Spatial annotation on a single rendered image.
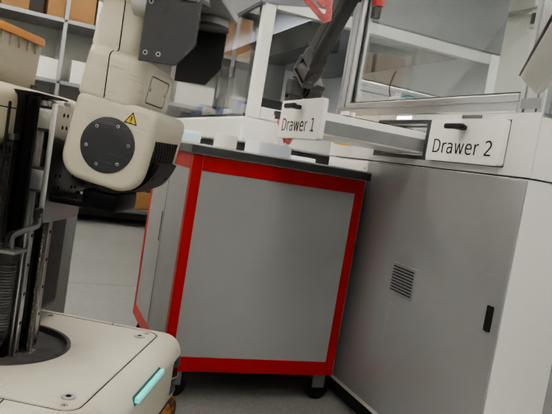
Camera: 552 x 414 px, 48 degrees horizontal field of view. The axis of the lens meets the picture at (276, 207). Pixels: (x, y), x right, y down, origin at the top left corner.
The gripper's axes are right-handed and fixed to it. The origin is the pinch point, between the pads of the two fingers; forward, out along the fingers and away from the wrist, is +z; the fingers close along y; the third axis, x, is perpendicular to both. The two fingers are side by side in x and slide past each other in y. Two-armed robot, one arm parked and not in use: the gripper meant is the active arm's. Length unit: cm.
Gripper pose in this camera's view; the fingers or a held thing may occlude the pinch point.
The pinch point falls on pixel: (287, 141)
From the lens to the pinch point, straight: 200.1
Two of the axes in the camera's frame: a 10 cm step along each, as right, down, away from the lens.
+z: -1.4, 9.8, 1.1
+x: -7.9, -0.4, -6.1
